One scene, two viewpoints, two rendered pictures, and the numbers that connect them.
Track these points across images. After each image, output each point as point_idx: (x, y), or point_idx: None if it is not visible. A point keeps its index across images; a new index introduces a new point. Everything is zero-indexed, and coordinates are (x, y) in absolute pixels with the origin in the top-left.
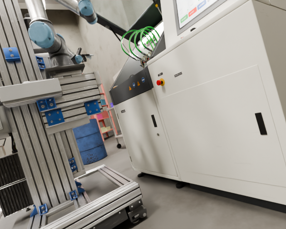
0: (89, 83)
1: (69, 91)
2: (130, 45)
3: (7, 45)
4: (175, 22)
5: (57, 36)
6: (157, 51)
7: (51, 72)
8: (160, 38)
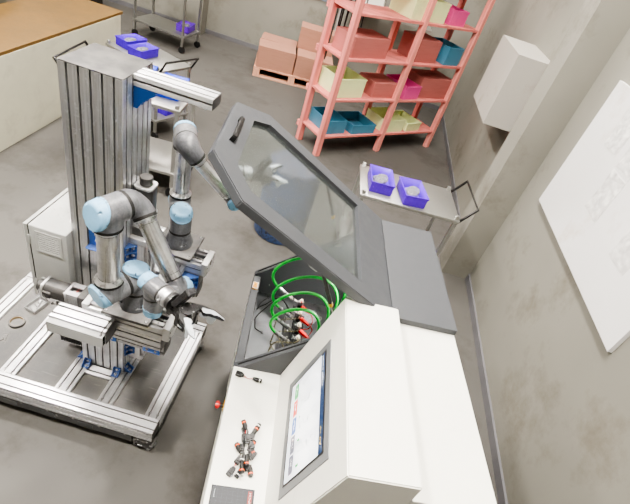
0: (151, 335)
1: (125, 330)
2: (275, 291)
3: None
4: (303, 369)
5: (126, 290)
6: (268, 361)
7: (107, 315)
8: (292, 346)
